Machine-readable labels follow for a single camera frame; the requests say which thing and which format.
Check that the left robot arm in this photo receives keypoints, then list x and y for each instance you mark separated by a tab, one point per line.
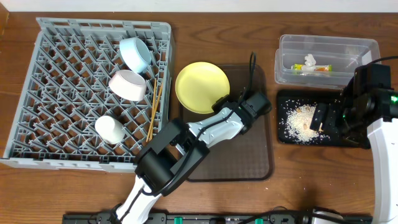
174	153

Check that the light blue bowl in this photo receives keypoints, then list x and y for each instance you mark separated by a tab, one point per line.
135	54

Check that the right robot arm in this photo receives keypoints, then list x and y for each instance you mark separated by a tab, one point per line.
367	117

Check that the clear plastic bin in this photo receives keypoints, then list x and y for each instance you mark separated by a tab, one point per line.
343	53

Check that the grey dishwasher rack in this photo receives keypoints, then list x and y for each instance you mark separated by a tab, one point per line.
66	90

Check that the rice food waste pile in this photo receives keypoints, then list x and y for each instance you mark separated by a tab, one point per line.
294	119

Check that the pink bowl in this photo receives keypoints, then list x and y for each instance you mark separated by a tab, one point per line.
128	85

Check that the green snack wrapper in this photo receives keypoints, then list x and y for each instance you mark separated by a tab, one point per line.
301	69

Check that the wooden chopstick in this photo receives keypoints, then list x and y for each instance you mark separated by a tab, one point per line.
149	136
157	103

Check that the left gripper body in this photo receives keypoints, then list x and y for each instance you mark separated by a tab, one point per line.
221	103

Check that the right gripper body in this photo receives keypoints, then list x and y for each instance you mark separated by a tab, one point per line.
327	117

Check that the black tray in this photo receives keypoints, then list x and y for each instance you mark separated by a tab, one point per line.
319	97

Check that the brown serving tray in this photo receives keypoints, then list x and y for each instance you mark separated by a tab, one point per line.
247	157

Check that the yellow plate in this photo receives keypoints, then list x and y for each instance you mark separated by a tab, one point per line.
200	85

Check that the white cup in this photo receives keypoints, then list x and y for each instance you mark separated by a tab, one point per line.
109	129

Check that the white tissue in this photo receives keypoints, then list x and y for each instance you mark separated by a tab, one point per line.
310	60

